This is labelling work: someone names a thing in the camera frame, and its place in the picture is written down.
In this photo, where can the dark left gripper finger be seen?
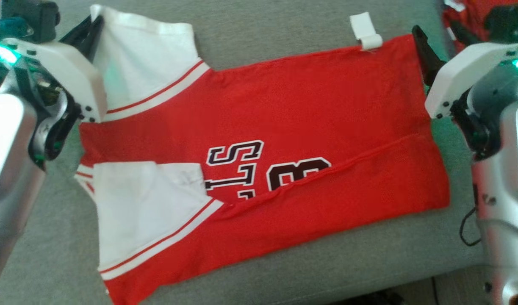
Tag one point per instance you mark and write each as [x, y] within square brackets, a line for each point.
[78, 34]
[93, 38]

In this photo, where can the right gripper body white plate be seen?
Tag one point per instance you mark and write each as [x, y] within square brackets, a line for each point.
[466, 72]

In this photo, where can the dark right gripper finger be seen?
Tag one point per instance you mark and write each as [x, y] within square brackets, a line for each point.
[458, 36]
[428, 59]

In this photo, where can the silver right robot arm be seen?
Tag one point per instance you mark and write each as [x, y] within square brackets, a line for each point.
[508, 212]

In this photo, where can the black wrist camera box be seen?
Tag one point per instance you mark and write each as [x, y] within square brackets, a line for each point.
[34, 17]
[504, 21]

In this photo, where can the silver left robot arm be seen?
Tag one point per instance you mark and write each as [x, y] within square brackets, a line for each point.
[9, 190]

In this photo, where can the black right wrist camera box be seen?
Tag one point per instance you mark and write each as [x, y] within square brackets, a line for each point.
[504, 21]

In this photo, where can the crumpled red garment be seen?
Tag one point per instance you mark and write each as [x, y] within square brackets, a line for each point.
[475, 17]

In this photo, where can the large grey sofa seat cushion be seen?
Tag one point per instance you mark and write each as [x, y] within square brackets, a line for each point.
[284, 25]

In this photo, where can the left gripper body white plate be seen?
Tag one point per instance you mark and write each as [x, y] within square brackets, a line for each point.
[72, 76]

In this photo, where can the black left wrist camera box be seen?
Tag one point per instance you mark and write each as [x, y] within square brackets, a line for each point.
[34, 17]

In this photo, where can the red white sports jersey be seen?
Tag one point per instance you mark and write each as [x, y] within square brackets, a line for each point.
[305, 97]

